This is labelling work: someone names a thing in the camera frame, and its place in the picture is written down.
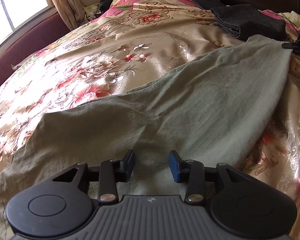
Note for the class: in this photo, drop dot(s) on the dark folded cloth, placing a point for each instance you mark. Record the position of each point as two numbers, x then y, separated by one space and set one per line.
208 4

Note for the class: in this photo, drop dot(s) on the black bag on nightstand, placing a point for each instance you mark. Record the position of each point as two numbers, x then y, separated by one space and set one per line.
104 5

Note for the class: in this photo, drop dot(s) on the sage green pants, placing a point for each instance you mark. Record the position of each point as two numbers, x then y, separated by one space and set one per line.
212 109

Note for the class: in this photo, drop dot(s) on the maroon padded bed rail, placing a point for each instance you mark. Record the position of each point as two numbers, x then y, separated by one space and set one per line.
37 38

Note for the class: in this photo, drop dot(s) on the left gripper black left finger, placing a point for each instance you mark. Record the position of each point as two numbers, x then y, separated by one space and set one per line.
109 173

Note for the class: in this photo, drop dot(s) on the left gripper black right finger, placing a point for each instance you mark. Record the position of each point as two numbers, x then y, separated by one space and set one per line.
194 174

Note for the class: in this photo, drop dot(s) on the window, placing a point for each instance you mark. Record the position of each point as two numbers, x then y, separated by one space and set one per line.
15 7

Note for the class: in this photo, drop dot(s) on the beige curtain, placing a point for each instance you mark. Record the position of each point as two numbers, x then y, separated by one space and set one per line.
72 12

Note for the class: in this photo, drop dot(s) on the folded black garment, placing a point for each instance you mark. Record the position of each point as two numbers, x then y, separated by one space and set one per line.
243 21

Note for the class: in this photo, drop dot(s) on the floral satin bedspread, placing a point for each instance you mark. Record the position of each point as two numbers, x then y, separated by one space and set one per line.
133 43

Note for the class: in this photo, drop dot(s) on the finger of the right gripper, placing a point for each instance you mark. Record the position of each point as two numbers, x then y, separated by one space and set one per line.
292 45

